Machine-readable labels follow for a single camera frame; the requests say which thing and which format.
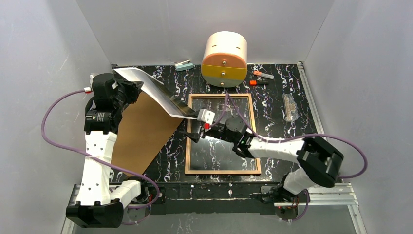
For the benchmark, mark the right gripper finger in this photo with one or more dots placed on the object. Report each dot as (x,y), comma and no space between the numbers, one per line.
(194,136)
(189,113)

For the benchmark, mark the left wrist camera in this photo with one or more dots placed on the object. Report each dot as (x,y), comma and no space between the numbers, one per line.
(101,83)

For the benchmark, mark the orange capped grey marker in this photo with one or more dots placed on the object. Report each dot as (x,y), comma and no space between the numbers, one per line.
(263,75)

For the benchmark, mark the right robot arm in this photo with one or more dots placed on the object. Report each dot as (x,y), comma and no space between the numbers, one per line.
(319,161)

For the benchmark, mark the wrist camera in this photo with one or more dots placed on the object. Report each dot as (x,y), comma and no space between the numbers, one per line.
(206,117)
(101,83)

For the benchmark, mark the orange capped black marker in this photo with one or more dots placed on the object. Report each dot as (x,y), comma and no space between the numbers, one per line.
(258,82)

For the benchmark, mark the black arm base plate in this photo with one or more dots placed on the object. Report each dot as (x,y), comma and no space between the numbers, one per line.
(226,198)

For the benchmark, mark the wooden picture frame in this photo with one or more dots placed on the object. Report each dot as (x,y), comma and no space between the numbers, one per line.
(242,104)

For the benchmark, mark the round pastel drawer box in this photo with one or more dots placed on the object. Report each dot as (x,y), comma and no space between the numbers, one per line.
(224,62)

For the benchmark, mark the landscape photo print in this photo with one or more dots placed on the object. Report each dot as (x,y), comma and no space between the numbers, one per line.
(156,90)

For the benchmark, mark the clear bag of clips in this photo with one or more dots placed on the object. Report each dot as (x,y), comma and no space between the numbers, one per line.
(290,108)

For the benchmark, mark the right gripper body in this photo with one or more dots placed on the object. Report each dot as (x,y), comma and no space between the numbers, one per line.
(202,131)

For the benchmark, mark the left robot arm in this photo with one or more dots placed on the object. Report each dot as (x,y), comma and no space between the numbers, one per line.
(96,205)

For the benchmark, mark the teal white stapler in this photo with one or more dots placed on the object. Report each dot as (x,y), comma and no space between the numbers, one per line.
(184,65)

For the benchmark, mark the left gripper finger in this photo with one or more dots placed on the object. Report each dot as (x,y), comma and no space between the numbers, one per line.
(131,98)
(133,88)

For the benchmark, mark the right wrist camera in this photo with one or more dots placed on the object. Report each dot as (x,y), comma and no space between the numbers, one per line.
(206,117)

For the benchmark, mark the brown cardboard backing board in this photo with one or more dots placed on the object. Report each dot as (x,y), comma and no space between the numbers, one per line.
(143,131)

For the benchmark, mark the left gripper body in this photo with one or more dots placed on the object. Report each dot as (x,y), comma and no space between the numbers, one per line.
(129,89)

